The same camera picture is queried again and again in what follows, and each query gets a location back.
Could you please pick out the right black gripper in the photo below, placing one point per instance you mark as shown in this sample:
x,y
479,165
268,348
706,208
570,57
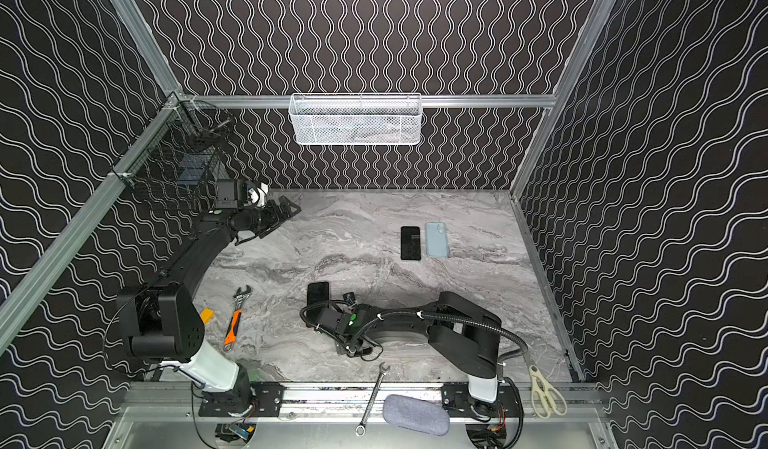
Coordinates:
x,y
330,314

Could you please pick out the black phone left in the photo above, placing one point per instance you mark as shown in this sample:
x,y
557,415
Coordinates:
x,y
318,293

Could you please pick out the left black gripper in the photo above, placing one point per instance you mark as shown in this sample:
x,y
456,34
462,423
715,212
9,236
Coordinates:
x,y
270,215

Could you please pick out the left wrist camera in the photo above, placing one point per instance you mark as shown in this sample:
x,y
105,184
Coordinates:
x,y
257,193

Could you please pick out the grey cloth pad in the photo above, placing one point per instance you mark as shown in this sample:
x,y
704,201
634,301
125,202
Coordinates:
x,y
416,415

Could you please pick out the white scissors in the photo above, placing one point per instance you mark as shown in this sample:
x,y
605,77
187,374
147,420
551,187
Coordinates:
x,y
546,400

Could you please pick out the white wire basket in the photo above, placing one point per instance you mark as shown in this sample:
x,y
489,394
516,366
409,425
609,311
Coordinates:
x,y
356,119

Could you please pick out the silver wrench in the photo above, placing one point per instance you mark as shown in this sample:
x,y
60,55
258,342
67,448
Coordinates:
x,y
361,428

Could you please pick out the yellow block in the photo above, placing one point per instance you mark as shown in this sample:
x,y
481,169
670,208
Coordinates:
x,y
206,315

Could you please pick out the black wire basket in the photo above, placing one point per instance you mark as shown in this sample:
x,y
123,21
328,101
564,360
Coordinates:
x,y
179,169

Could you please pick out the orange handled adjustable wrench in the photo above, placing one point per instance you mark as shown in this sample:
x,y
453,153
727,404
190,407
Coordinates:
x,y
240,297

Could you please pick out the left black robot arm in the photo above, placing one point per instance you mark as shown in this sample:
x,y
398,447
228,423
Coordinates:
x,y
158,321

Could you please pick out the pale blue phone case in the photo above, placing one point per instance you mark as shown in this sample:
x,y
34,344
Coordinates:
x,y
436,240

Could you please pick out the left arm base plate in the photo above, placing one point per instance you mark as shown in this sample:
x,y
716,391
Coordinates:
x,y
262,399

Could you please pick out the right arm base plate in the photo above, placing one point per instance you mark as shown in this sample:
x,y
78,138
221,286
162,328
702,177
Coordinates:
x,y
457,401

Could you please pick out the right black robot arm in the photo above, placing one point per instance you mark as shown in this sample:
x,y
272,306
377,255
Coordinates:
x,y
463,333

